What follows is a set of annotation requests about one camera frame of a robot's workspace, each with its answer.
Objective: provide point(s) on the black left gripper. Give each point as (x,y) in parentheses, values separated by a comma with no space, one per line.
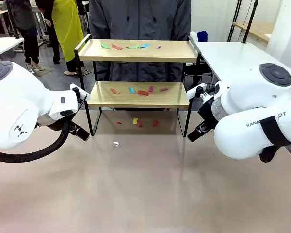
(69,123)

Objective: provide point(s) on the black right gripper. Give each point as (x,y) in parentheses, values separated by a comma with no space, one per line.
(209,114)

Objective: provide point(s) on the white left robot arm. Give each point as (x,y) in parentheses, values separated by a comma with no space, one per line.
(19,102)

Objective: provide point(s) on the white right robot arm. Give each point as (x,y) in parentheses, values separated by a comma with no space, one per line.
(245,97)

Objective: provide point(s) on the white paper scrap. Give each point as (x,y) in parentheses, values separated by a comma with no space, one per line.
(116,144)

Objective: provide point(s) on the orange-red paper scrap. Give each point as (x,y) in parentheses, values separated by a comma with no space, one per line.
(115,91)

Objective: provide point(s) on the pink paper scrap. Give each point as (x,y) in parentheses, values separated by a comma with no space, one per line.
(163,89)

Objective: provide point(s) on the yellow paper scrap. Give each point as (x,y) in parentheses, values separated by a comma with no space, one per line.
(135,120)

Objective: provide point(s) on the magenta paper scrap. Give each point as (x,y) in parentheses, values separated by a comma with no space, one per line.
(151,89)

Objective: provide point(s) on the teal paper scrap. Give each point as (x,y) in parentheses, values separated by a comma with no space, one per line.
(131,90)

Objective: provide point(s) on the large white table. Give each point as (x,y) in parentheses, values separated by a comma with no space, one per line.
(228,58)

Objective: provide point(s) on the person in black clothes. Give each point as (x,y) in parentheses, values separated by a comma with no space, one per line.
(54,41)

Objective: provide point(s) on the blue office chair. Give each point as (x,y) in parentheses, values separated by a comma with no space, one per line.
(202,36)

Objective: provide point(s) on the blue paper scrap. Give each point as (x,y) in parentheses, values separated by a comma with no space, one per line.
(144,45)

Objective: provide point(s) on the person in yellow apron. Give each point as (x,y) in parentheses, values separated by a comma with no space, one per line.
(68,29)

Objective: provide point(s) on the small white table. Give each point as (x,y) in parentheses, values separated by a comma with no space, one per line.
(2,47)

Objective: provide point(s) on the black tripod legs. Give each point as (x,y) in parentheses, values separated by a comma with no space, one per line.
(235,19)

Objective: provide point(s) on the wooden background table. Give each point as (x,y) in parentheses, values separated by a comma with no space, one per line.
(259,29)

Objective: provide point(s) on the black stand pole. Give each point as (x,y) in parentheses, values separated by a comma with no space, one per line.
(14,24)
(250,23)

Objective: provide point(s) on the person in grey jacket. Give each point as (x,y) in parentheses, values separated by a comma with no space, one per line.
(138,19)

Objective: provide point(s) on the person in dark jacket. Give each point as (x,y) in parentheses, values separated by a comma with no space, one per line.
(26,14)

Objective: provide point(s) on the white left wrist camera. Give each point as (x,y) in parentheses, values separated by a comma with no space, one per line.
(80,92)

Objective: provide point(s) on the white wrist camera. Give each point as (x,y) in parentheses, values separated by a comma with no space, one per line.
(80,92)
(195,91)

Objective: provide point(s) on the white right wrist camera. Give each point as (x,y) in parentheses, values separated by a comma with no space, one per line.
(195,91)

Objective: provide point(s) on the black frame wooden shelf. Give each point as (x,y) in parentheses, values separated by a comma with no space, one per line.
(135,51)

